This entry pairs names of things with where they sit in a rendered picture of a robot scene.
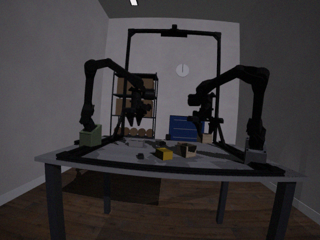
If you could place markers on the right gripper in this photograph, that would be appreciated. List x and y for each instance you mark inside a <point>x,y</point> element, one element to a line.
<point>130,112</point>

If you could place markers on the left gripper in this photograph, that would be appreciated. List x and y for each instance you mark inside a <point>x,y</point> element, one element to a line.
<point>205,116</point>

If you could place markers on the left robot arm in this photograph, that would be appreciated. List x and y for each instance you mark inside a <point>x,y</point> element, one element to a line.
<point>258,77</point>

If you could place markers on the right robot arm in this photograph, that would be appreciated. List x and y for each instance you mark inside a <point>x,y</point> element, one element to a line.
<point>90,69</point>

